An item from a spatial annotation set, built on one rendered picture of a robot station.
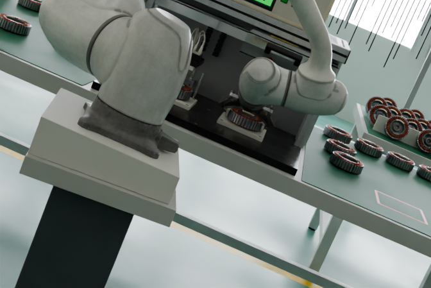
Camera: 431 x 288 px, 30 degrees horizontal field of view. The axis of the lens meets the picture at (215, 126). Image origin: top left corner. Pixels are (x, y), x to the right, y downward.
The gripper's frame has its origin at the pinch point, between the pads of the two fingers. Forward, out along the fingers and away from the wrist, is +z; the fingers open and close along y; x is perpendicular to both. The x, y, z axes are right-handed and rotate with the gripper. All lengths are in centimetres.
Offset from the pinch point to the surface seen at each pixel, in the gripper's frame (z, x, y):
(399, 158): 51, 28, 58
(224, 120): -3.7, -4.6, -5.4
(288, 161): -12.9, -11.3, 16.7
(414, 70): 556, 318, 130
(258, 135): -3.0, -4.2, 5.8
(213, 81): 20.5, 15.0, -15.7
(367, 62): 561, 309, 81
